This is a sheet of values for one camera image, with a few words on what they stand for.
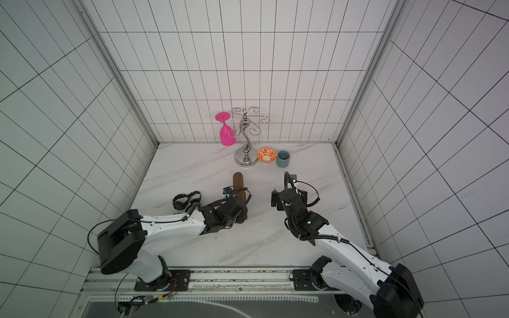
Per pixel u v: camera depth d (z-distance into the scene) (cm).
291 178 64
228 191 77
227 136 101
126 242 42
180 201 90
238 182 92
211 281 74
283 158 105
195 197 95
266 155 111
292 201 57
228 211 64
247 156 112
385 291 40
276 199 74
